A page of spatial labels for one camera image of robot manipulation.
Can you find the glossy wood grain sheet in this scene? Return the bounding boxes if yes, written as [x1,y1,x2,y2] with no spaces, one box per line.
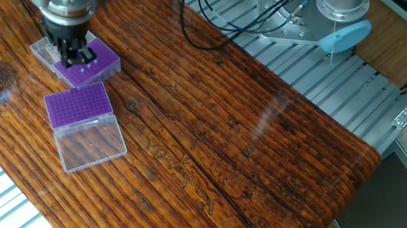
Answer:
[0,0,407,228]

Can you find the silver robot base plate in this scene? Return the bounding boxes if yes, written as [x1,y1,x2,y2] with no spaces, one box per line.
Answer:
[247,0,330,51]

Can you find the white cable tie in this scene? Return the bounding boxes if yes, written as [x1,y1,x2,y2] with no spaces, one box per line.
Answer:
[324,20,342,68]

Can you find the purple tip holder clear lid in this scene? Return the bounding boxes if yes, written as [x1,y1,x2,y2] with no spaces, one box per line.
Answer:
[31,72,139,183]
[25,22,127,96]

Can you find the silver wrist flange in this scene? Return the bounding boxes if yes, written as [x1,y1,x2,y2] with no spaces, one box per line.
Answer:
[36,0,98,32]

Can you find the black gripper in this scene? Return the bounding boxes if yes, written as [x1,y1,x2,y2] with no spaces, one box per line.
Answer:
[33,11,103,73]

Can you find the metal connector blue rings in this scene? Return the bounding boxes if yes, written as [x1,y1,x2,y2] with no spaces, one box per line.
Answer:
[287,0,315,25]

